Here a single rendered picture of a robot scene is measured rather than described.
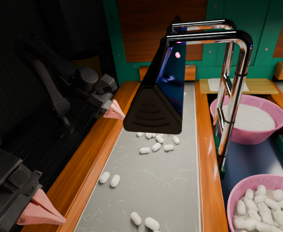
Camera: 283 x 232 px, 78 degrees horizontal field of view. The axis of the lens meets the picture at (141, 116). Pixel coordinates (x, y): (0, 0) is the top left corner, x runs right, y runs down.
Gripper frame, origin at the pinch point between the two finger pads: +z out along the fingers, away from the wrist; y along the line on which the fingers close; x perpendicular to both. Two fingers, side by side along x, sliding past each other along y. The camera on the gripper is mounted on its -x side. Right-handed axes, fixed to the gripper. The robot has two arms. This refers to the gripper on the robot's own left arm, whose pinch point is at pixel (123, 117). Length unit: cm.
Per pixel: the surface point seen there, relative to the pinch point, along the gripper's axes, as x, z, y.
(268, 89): -36, 48, 31
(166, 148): -6.7, 17.1, -8.5
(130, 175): 1.1, 10.4, -19.6
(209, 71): -22, 26, 45
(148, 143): -0.9, 12.7, -5.4
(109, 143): 7.1, 1.1, -8.4
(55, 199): 10.5, -4.7, -31.8
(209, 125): -16.9, 27.8, 4.1
